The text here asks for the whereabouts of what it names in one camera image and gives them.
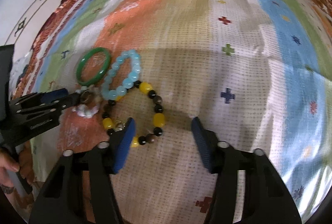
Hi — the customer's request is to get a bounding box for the person's left hand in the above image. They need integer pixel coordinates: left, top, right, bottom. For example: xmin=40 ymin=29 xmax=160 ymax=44
xmin=1 ymin=148 xmax=35 ymax=187

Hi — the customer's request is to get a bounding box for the silver wrist bracelet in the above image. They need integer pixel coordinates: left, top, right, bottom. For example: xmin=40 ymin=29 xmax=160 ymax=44
xmin=0 ymin=183 xmax=15 ymax=195

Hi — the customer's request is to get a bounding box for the yellow black bead bracelet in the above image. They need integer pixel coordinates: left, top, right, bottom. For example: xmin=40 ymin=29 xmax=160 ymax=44
xmin=101 ymin=79 xmax=166 ymax=148

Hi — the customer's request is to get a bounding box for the striped colourful bed blanket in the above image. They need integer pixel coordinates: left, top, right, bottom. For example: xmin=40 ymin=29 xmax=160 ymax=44
xmin=22 ymin=0 xmax=331 ymax=223

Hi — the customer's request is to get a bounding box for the white pearl bead bracelet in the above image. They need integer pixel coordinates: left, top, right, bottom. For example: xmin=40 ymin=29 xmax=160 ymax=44
xmin=71 ymin=85 xmax=103 ymax=119

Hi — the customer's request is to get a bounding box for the crumpled grey cloth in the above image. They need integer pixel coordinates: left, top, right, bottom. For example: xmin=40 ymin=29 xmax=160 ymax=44
xmin=9 ymin=50 xmax=33 ymax=96

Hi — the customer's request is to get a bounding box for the gold wire cage pendant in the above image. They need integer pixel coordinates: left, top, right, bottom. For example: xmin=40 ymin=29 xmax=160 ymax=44
xmin=114 ymin=118 xmax=126 ymax=132

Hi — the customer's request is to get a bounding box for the green jade bangle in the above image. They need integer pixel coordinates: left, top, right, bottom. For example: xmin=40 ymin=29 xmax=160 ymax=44
xmin=75 ymin=47 xmax=111 ymax=86

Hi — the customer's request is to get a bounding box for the light blue bead bracelet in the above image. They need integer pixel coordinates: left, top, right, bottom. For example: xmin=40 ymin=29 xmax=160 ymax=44
xmin=100 ymin=49 xmax=143 ymax=101

